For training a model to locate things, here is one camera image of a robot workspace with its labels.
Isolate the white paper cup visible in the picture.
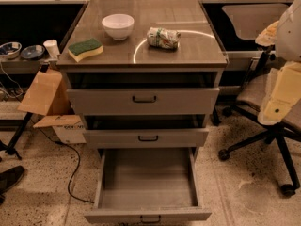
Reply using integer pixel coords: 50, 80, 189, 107
43, 40, 60, 59

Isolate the black tripod stand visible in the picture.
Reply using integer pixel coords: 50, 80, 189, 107
0, 112, 32, 160

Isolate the cardboard box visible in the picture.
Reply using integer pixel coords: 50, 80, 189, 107
18, 69, 86, 144

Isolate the grey top drawer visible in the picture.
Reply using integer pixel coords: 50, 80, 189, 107
67, 88, 219, 115

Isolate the green yellow sponge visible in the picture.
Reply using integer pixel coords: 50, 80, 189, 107
68, 38, 103, 62

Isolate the dark blue plate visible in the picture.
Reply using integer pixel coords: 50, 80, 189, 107
21, 45, 45, 60

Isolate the grey drawer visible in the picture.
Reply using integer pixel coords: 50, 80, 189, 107
67, 88, 219, 115
84, 128, 209, 149
85, 148, 211, 224

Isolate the black shoe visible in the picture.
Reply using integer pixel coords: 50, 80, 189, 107
0, 166, 24, 194

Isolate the black office chair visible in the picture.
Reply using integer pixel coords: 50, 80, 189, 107
212, 3, 301, 198

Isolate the grey middle drawer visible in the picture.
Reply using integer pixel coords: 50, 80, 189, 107
84, 128, 209, 149

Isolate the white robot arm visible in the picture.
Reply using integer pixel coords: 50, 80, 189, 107
255, 0, 301, 125

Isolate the white ceramic bowl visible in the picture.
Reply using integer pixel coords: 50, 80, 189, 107
102, 14, 135, 40

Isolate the crushed green white can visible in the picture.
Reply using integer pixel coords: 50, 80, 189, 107
147, 27, 181, 50

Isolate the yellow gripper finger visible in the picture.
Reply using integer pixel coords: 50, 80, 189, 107
258, 61, 301, 125

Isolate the grey bottom drawer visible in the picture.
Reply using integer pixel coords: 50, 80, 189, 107
85, 148, 211, 224

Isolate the grey drawer cabinet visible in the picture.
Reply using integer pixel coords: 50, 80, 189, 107
56, 0, 229, 162

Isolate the blue white bowl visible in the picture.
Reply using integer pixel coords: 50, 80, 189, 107
0, 41, 22, 59

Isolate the black floor cable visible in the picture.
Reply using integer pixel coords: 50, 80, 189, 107
37, 125, 96, 204

